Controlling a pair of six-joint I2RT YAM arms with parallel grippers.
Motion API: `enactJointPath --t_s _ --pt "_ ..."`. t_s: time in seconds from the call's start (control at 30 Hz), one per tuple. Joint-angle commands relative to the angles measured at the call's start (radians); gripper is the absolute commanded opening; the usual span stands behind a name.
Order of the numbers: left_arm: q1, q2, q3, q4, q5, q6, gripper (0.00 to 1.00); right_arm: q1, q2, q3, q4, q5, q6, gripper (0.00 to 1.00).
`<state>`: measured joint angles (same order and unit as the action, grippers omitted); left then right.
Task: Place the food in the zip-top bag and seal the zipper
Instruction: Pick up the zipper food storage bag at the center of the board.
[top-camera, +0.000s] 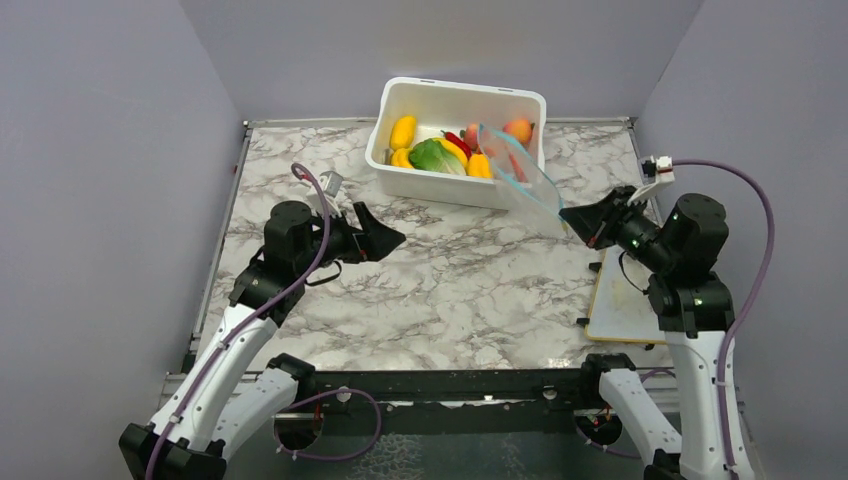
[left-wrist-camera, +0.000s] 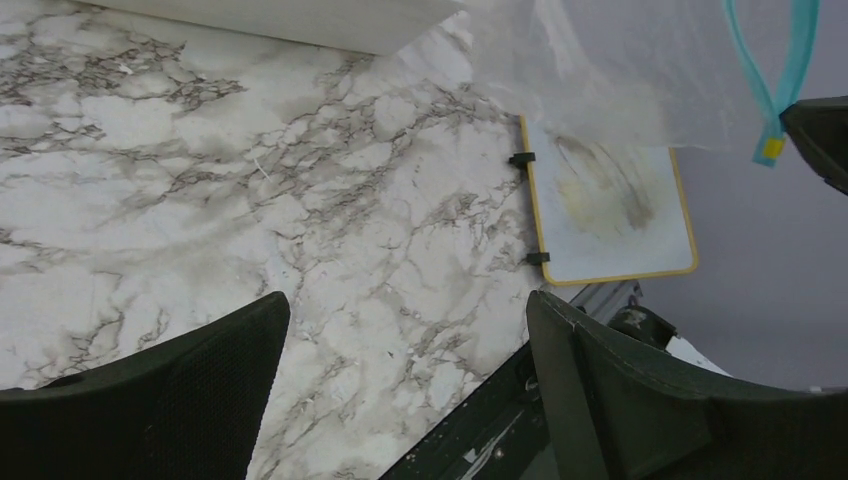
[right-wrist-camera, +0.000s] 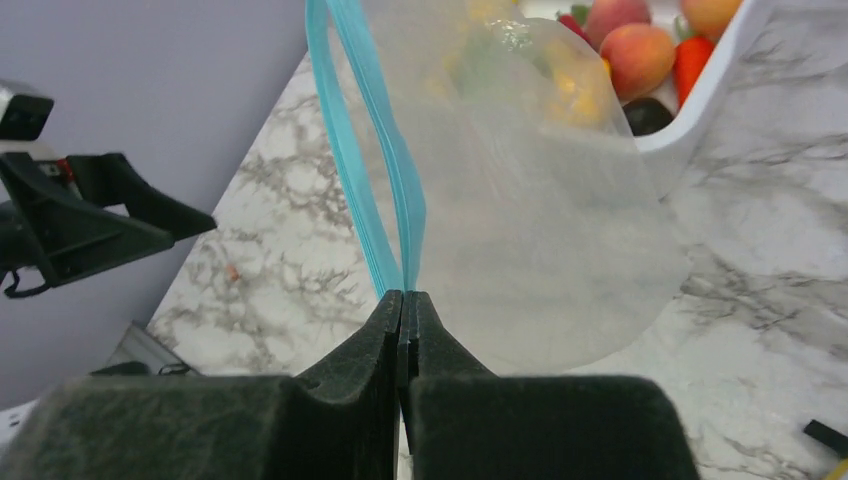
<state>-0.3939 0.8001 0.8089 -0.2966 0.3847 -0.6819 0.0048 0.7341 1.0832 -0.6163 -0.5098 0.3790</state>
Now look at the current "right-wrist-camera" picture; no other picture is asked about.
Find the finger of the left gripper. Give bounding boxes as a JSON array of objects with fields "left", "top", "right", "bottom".
[
  {"left": 1, "top": 152, "right": 176, "bottom": 289},
  {"left": 66, "top": 153, "right": 217, "bottom": 241}
]

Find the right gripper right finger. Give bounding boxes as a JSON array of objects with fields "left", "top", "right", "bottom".
[{"left": 398, "top": 292, "right": 699, "bottom": 479}]

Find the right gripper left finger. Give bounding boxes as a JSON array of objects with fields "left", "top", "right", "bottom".
[{"left": 1, "top": 291, "right": 403, "bottom": 479}]

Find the clear zip top bag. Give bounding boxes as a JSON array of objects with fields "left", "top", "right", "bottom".
[{"left": 305, "top": 1, "right": 690, "bottom": 375}]

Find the peach orange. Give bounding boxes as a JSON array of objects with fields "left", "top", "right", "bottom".
[{"left": 680, "top": 0, "right": 742, "bottom": 40}]

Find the white plastic bin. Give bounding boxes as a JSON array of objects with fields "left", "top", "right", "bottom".
[{"left": 516, "top": 0, "right": 776, "bottom": 200}]

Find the yellow pepper front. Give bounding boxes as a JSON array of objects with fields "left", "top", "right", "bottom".
[{"left": 544, "top": 45, "right": 615, "bottom": 129}]

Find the dark purple plum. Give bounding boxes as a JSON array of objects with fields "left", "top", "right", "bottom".
[{"left": 623, "top": 97, "right": 674, "bottom": 137}]

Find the peach front middle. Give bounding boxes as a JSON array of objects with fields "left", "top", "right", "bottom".
[{"left": 600, "top": 23, "right": 676, "bottom": 102}]

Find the red chili pepper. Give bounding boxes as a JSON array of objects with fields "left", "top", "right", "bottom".
[{"left": 556, "top": 4, "right": 590, "bottom": 43}]

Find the peach back middle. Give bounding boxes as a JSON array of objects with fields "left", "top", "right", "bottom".
[{"left": 584, "top": 0, "right": 652, "bottom": 50}]

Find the orange carrot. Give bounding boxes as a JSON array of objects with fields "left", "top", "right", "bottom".
[{"left": 673, "top": 15, "right": 714, "bottom": 108}]

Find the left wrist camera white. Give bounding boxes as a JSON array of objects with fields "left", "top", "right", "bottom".
[{"left": 1, "top": 79, "right": 55, "bottom": 160}]

